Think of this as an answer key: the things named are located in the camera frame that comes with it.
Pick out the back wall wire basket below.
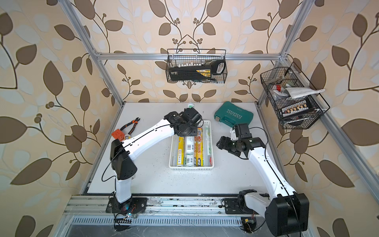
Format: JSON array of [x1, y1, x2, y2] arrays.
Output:
[[165, 48, 228, 84]]

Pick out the black yellow tool in basket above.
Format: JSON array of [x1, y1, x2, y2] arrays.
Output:
[[166, 59, 227, 83]]

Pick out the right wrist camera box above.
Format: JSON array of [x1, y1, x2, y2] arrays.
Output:
[[231, 123, 252, 141]]

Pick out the white plastic perforated basket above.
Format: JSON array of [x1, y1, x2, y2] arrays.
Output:
[[168, 120, 215, 170]]

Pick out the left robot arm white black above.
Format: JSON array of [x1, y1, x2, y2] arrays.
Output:
[[110, 108, 203, 204]]

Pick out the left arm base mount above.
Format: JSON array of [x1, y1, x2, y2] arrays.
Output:
[[106, 197, 148, 214]]

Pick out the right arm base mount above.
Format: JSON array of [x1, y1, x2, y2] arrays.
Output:
[[222, 197, 266, 215]]

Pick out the right wall wire basket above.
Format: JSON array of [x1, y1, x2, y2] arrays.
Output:
[[260, 62, 330, 129]]

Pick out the wall wire basket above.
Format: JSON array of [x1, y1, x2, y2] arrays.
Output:
[[165, 48, 228, 84], [260, 62, 330, 129]]

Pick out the red black pliers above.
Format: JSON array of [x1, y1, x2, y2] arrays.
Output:
[[120, 117, 140, 131]]

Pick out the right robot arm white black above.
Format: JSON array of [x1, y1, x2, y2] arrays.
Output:
[[216, 136, 310, 237]]

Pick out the white green wrap roll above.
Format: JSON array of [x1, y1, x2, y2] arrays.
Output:
[[204, 125, 212, 166]]

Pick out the yellow wrap roll group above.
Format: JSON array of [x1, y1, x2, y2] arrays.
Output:
[[195, 128, 204, 167]]

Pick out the green plastic tool case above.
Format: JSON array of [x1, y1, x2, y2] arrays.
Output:
[[214, 102, 254, 128]]

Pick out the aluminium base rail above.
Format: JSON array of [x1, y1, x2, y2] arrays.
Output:
[[63, 195, 310, 217]]

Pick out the socket set in right basket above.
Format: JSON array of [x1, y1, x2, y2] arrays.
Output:
[[279, 99, 314, 118]]

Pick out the white paper in right basket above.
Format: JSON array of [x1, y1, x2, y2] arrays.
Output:
[[284, 87, 325, 99]]

